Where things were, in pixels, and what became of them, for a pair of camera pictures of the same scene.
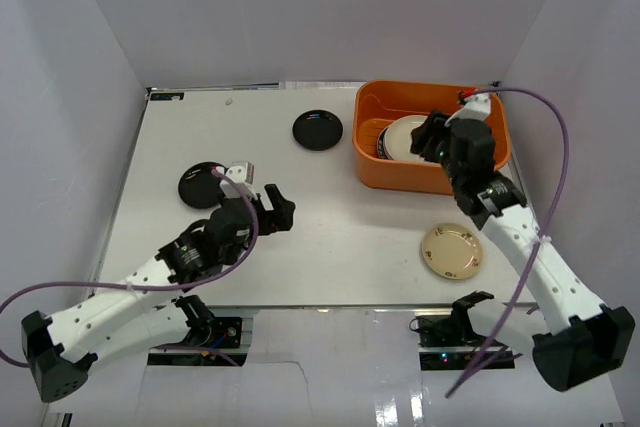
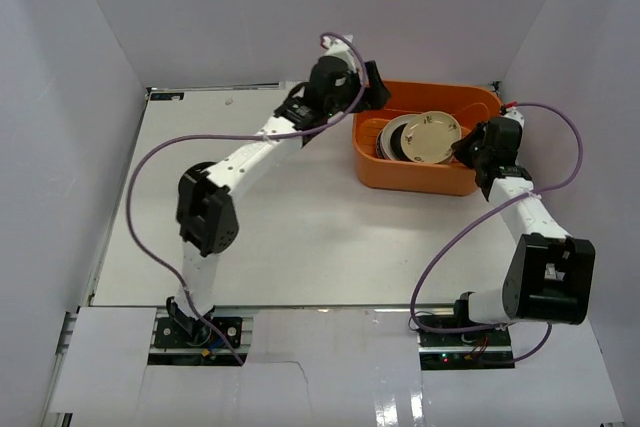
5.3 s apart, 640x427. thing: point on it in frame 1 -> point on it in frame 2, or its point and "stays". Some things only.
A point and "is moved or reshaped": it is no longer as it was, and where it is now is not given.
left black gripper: x=267 y=214 -> x=375 y=92
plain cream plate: x=397 y=136 stays
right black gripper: x=425 y=137 -> x=460 y=149
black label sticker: x=166 y=96 stays
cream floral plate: x=451 y=251 is moved or reshaped
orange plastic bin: x=378 y=101 stays
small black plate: x=318 y=130 -> x=396 y=142
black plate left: x=200 y=187 stays
